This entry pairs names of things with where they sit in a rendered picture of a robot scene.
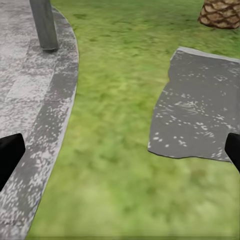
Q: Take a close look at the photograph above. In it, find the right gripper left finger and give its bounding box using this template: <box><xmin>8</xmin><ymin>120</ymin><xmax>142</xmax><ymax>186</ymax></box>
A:
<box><xmin>0</xmin><ymin>133</ymin><xmax>26</xmax><ymax>192</ymax></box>

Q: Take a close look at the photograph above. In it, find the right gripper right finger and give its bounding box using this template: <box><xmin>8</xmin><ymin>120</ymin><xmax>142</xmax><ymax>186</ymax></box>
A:
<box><xmin>224</xmin><ymin>132</ymin><xmax>240</xmax><ymax>172</ymax></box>

